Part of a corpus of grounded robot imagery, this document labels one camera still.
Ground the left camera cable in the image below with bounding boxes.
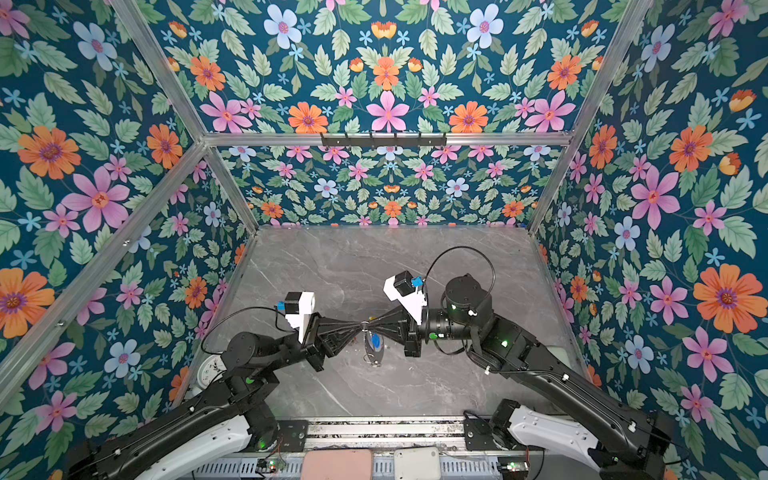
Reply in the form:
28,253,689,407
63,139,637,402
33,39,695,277
200,305,295,355

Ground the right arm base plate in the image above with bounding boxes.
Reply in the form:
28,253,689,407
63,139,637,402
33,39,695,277
463,417,521,451

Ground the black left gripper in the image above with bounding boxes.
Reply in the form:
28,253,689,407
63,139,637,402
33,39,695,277
262,311,360,376

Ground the white analog alarm clock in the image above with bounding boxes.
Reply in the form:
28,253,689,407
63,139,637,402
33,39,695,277
196,355,226,390

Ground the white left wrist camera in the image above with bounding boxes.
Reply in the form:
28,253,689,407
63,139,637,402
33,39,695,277
278,291,316,342

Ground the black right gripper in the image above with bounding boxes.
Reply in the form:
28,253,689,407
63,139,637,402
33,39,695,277
368,306,481,360

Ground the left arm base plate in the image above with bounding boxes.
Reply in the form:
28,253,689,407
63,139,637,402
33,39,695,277
259,420,309,453

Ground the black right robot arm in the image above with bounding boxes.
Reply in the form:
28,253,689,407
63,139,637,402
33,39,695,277
363,272,673,479

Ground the camera cable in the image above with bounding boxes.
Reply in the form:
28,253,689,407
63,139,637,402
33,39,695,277
422,245,498,295
200,305,295,355

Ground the green circuit board left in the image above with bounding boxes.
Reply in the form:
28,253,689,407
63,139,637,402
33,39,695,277
256,459,287,475

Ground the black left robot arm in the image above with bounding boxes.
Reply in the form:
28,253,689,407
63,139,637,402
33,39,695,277
63,314,366,479

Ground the right camera cable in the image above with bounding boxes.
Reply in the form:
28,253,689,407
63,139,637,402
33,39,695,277
422,245,498,295

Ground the green circuit board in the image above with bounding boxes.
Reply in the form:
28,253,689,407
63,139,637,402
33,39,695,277
497,461,530,480
256,459,287,475

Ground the aluminium front rail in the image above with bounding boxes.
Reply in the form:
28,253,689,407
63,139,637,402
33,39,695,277
197,416,631,456

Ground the green circuit board right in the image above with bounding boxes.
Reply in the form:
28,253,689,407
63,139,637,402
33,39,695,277
497,461,530,480

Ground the white box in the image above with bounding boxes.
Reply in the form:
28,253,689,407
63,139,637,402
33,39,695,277
393,447,442,480

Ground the black wall hook rail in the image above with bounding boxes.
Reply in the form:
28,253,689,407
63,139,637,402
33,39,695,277
320,133,448,148

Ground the pink box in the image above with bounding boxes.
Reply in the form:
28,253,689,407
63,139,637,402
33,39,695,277
300,449,373,480

